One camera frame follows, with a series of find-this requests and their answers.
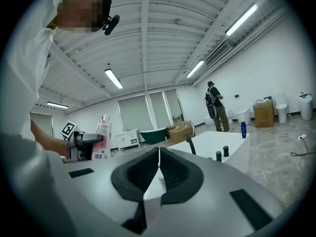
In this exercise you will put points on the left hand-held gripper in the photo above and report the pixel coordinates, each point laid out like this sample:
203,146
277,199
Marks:
74,149

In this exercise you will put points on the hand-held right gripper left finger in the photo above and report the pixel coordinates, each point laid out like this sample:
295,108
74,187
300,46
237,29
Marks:
98,194

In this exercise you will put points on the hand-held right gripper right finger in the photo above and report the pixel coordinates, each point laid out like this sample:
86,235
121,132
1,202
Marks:
217,179

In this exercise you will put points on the pink white plastic bottle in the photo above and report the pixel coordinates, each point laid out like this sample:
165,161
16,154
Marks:
105,149

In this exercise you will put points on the white bathtub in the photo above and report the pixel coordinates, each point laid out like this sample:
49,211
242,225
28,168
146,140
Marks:
209,139

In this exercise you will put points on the person's left forearm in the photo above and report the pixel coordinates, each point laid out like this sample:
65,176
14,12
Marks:
47,139

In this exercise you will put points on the black curved bathtub faucet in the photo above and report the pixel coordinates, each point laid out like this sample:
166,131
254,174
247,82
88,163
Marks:
191,146

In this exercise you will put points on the dark green bathtub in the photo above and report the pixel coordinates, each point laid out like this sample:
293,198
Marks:
153,134

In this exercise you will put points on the black faucet knob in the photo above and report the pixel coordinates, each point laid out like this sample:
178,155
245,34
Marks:
218,156
226,151

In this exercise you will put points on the white cabinet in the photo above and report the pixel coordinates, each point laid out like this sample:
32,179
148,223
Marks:
127,138

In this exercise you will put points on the ceiling tube light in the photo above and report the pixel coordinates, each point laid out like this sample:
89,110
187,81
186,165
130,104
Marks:
58,105
113,78
242,19
195,69

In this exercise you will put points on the window with grey blind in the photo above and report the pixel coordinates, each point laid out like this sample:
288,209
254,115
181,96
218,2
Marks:
134,112
160,110
174,105

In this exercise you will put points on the brown cardboard box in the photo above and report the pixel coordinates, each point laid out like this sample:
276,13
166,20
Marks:
263,113
181,132

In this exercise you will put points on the white toilet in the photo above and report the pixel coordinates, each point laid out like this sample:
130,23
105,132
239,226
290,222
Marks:
281,110
244,116

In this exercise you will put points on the person's white shirt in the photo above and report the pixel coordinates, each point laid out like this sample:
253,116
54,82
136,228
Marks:
22,83

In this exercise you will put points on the white power strip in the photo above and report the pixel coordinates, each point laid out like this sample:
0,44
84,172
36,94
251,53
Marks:
302,137

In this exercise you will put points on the white water dispenser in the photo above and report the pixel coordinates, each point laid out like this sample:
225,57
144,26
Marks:
306,107

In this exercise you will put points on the white ceiling air vent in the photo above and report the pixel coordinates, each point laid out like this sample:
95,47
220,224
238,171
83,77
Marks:
217,53

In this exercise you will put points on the person's head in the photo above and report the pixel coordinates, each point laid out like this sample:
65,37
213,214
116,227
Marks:
79,11

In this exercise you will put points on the black head-worn camera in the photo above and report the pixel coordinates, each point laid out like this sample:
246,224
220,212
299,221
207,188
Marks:
111,25

